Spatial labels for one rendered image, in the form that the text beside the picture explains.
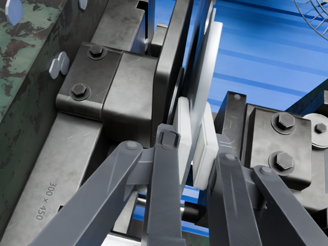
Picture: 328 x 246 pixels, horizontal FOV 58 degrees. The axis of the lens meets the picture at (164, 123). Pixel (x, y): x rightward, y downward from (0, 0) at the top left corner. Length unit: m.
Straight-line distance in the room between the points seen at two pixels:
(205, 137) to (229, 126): 0.29
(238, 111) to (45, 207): 0.31
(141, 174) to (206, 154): 0.04
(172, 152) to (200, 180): 0.03
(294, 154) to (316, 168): 0.05
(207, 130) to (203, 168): 0.02
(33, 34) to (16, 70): 0.05
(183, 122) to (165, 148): 0.03
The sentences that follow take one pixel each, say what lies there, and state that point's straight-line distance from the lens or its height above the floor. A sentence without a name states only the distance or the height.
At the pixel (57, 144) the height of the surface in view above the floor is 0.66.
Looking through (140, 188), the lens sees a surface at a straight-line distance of 0.50.
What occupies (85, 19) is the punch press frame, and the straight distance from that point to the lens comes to 0.42.
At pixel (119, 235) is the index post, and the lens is 0.34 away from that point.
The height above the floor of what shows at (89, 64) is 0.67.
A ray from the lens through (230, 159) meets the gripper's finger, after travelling 0.16.
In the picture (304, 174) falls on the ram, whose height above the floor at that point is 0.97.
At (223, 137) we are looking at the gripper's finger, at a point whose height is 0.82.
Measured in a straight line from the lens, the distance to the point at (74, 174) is 0.35.
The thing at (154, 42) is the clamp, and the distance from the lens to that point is 0.60.
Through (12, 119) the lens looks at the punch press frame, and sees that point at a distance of 0.30.
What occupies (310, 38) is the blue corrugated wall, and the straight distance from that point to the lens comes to 2.50.
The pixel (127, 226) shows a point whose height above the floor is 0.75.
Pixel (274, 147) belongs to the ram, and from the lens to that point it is 0.42.
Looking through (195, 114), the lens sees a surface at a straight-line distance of 0.19.
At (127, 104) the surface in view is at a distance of 0.34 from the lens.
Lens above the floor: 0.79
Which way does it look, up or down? 3 degrees down
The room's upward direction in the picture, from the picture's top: 103 degrees clockwise
